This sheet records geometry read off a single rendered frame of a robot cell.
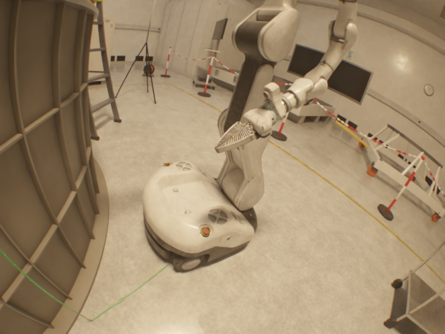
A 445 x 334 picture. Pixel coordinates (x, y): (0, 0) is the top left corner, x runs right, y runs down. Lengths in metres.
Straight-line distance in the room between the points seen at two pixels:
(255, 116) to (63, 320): 1.19
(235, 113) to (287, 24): 0.43
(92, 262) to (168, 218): 0.54
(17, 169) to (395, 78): 7.58
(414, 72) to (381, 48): 1.37
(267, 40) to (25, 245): 1.06
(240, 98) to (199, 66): 5.55
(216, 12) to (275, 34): 5.83
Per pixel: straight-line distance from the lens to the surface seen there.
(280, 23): 0.74
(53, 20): 0.72
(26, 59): 0.64
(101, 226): 1.25
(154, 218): 0.88
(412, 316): 1.67
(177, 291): 1.05
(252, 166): 0.91
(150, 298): 1.04
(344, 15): 0.85
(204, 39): 6.28
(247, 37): 0.77
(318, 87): 0.71
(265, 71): 0.78
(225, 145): 0.54
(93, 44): 4.51
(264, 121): 0.56
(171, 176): 1.03
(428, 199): 4.47
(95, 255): 1.15
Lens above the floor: 1.00
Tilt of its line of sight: 33 degrees down
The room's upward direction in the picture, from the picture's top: 16 degrees clockwise
